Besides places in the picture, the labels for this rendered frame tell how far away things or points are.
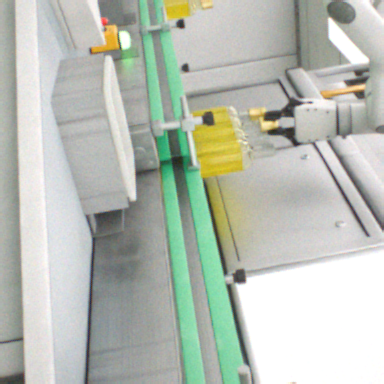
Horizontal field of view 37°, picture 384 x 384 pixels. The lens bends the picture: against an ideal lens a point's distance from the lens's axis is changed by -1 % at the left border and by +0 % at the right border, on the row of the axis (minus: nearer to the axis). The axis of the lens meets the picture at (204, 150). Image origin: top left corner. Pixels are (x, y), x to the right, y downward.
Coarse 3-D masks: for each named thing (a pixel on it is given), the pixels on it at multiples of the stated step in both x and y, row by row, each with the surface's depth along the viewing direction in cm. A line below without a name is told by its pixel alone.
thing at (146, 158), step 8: (128, 128) 115; (136, 128) 115; (144, 128) 114; (136, 136) 114; (144, 136) 114; (152, 136) 115; (136, 144) 115; (144, 144) 115; (152, 144) 115; (136, 152) 115; (144, 152) 115; (152, 152) 116; (136, 160) 117; (144, 160) 117; (152, 160) 117; (136, 168) 118; (144, 168) 118; (152, 168) 118
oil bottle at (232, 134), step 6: (210, 132) 136; (216, 132) 135; (222, 132) 135; (228, 132) 134; (234, 132) 134; (240, 132) 134; (198, 138) 134; (204, 138) 134; (210, 138) 133; (216, 138) 133; (222, 138) 133; (228, 138) 132; (234, 138) 132; (240, 138) 132; (246, 138) 133; (198, 144) 132; (204, 144) 132; (210, 144) 132
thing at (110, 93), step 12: (108, 60) 98; (108, 72) 94; (108, 84) 90; (108, 96) 89; (120, 96) 106; (108, 108) 89; (120, 108) 107; (108, 120) 91; (120, 120) 108; (120, 132) 110; (120, 144) 93; (120, 156) 94; (132, 156) 111; (120, 168) 96; (132, 168) 108; (132, 180) 104; (132, 192) 98
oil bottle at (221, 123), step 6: (216, 120) 140; (222, 120) 139; (228, 120) 139; (234, 120) 139; (198, 126) 138; (204, 126) 138; (210, 126) 138; (216, 126) 137; (222, 126) 137; (228, 126) 137; (234, 126) 137; (240, 126) 138; (192, 132) 137; (198, 132) 137; (204, 132) 137; (156, 138) 136
